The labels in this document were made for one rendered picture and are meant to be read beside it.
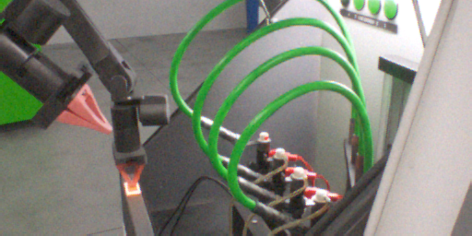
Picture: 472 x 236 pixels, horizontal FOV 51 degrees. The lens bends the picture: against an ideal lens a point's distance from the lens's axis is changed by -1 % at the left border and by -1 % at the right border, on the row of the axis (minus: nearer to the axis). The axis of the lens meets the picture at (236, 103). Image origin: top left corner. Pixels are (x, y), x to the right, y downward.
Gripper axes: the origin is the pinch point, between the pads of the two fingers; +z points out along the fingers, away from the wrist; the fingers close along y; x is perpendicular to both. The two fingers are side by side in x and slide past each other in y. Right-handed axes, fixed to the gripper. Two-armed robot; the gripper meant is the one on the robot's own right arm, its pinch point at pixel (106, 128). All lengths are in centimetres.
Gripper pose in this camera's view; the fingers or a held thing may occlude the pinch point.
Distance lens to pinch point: 78.1
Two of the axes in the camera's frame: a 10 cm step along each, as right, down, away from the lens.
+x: -0.6, -3.3, 9.4
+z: 7.2, 6.3, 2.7
